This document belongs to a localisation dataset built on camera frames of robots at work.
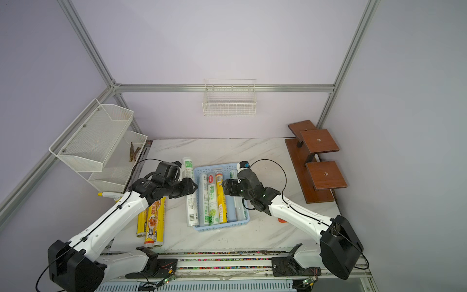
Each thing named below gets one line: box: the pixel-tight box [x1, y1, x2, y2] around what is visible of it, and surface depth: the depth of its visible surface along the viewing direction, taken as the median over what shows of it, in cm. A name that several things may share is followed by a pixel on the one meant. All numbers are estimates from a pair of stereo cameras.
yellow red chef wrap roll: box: [144, 196, 167, 249], surface depth 83 cm
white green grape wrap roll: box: [207, 173, 220, 226], surface depth 90 cm
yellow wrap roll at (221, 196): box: [215, 171, 228, 224], surface depth 91 cm
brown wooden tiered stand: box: [284, 119, 348, 204], surface depth 92 cm
